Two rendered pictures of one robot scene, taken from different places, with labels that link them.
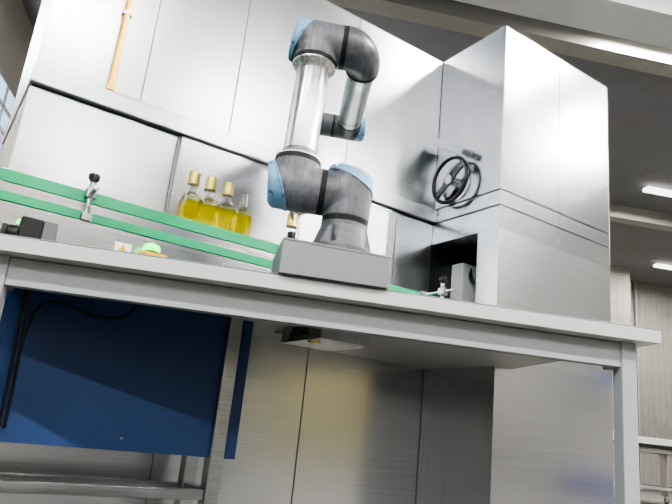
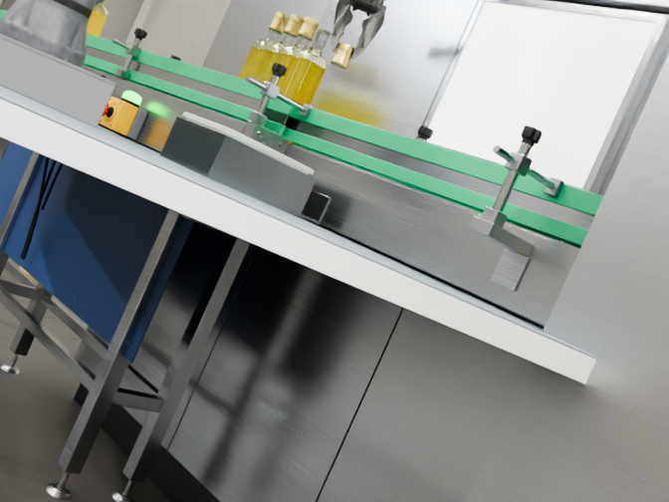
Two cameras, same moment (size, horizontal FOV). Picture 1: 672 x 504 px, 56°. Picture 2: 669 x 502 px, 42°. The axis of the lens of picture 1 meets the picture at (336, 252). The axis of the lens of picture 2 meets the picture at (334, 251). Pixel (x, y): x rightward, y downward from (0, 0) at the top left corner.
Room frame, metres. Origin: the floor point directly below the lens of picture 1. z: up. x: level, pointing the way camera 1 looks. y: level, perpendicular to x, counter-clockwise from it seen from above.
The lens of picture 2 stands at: (1.81, -1.62, 0.77)
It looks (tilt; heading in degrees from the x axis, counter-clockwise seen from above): 2 degrees down; 79
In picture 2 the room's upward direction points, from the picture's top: 24 degrees clockwise
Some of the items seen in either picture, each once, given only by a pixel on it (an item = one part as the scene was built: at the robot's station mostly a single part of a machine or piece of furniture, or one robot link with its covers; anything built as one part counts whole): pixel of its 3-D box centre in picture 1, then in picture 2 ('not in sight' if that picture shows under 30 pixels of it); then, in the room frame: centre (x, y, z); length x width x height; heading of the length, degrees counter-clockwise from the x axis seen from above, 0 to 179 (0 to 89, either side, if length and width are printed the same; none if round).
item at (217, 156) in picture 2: not in sight; (249, 172); (1.91, 0.02, 0.79); 0.27 x 0.17 x 0.08; 33
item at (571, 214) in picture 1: (524, 161); not in sight; (2.63, -0.80, 1.69); 0.70 x 0.37 x 0.89; 123
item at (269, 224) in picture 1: (290, 221); (444, 71); (2.20, 0.18, 1.15); 0.90 x 0.03 x 0.34; 123
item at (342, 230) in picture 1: (342, 239); (49, 23); (1.49, -0.01, 0.88); 0.15 x 0.15 x 0.10
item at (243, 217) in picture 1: (237, 239); (296, 96); (1.95, 0.32, 0.99); 0.06 x 0.06 x 0.21; 32
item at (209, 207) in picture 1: (203, 230); (267, 88); (1.89, 0.42, 0.99); 0.06 x 0.06 x 0.21; 33
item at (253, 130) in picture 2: not in sight; (263, 146); (1.92, 0.17, 0.85); 0.09 x 0.04 x 0.07; 33
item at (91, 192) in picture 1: (92, 196); (123, 50); (1.55, 0.63, 0.94); 0.07 x 0.04 x 0.13; 33
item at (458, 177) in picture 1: (452, 181); not in sight; (2.47, -0.45, 1.49); 0.21 x 0.05 x 0.21; 33
